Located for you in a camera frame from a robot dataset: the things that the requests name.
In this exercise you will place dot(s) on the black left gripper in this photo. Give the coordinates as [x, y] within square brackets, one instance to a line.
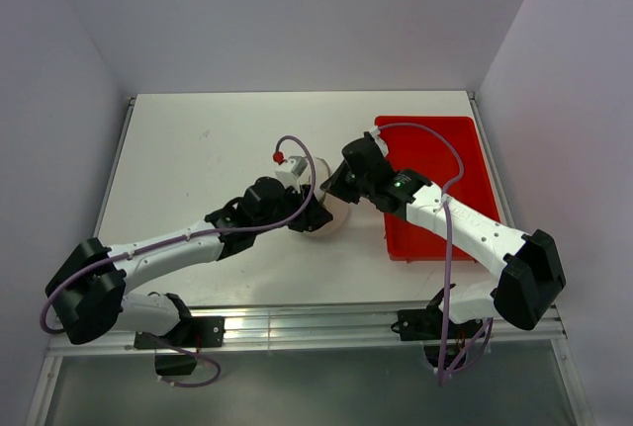
[313, 218]

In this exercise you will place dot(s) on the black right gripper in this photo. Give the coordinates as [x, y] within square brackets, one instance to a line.
[335, 185]

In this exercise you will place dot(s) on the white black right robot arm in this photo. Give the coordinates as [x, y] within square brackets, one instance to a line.
[526, 270]

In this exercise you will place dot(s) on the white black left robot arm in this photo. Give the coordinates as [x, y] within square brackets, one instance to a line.
[94, 290]

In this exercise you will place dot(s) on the red plastic tray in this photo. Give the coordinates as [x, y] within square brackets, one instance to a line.
[433, 147]

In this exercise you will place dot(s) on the aluminium front rail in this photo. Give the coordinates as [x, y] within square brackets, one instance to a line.
[307, 327]

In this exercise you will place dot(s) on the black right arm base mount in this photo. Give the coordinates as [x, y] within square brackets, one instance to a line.
[426, 324]

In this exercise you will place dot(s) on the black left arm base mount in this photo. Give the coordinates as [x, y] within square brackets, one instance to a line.
[178, 353]

